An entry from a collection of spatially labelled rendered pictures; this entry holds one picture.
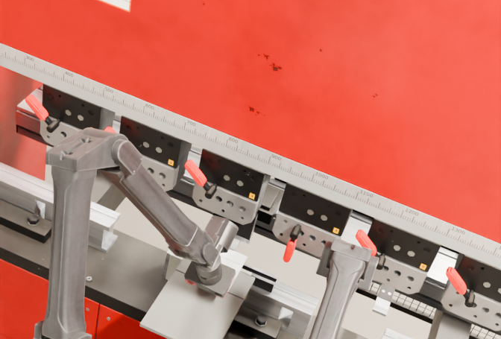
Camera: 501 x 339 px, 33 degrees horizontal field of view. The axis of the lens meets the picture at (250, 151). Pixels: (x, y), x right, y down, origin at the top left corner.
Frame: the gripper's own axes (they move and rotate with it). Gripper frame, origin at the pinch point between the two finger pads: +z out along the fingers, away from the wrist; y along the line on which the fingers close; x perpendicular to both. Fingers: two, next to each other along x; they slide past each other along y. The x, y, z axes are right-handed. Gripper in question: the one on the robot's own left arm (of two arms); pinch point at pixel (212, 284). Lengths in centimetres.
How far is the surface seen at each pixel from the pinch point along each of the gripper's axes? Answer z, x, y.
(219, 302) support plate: -0.1, 3.0, -3.5
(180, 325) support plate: -5.0, 12.6, 1.6
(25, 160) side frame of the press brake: 65, -29, 87
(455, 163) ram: -44, -31, -40
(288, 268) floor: 141, -54, -2
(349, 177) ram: -32.7, -24.5, -21.5
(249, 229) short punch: -6.5, -14.0, -3.3
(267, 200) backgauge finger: 12.9, -29.9, -1.1
